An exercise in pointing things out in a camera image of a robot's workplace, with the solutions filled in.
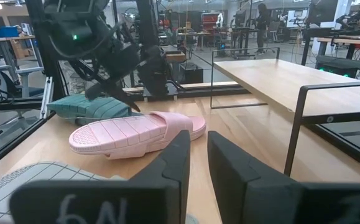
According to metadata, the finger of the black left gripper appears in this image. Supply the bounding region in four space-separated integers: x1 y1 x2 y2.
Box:
117 88 142 113
85 80 120 100

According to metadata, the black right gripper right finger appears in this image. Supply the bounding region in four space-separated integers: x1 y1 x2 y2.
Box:
207 130 360 224

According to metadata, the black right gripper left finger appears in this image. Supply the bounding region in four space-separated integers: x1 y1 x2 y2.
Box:
9 129 192 224

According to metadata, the teal green slide sandal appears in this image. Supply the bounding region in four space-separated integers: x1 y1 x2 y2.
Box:
46 94 140 126

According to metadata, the pink slide sandal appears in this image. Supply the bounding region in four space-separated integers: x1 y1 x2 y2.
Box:
68 111 207 161

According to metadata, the beige slide sandal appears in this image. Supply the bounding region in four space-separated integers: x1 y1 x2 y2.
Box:
0 161 127 224

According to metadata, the black equipment box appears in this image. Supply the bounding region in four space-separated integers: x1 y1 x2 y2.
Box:
179 63 205 85

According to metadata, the person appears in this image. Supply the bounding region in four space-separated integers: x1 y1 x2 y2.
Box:
254 2 272 55

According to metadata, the black box with green lights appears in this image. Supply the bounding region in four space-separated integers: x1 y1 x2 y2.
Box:
315 55 360 79

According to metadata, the aluminium extrusion post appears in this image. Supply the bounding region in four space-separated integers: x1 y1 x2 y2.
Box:
40 77 55 119

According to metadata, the black frame post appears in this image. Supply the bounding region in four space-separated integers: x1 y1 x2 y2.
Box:
25 0 68 101

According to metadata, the wooden shelf with black frame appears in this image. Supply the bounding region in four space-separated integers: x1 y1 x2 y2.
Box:
210 46 360 177

